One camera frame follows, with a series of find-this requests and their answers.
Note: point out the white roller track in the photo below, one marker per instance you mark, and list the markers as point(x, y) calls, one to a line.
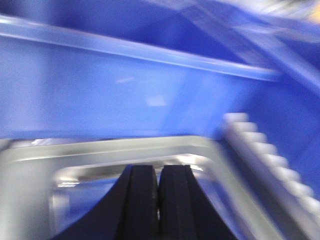
point(244, 136)

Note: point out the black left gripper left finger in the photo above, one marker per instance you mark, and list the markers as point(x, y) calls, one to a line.
point(128, 211)

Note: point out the silver metal tray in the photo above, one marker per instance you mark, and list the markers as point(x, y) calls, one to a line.
point(43, 188)

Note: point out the blue bin upper left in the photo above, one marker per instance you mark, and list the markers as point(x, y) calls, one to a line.
point(142, 68)

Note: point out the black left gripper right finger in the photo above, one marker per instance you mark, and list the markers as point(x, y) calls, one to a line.
point(185, 211)

